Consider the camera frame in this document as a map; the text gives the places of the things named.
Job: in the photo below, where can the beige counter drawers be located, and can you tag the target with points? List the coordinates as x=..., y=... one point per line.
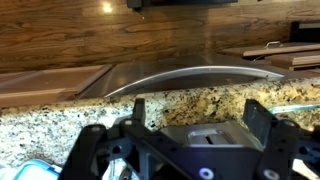
x=283, y=53

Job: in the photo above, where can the blue-lidded plastic container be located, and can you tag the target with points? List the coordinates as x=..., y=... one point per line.
x=36, y=170

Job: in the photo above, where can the stainless steel toaster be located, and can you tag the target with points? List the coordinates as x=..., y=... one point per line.
x=233, y=133

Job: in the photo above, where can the stainless dishwasher door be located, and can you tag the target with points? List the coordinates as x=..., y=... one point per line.
x=140, y=71

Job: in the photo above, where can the clear glass baking dish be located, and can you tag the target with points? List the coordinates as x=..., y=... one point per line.
x=293, y=108

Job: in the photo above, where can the beige lower cabinets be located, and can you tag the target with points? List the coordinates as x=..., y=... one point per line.
x=50, y=83

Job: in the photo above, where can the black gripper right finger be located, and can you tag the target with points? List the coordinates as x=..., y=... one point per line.
x=286, y=146

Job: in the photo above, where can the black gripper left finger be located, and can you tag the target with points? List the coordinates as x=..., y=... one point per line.
x=90, y=150

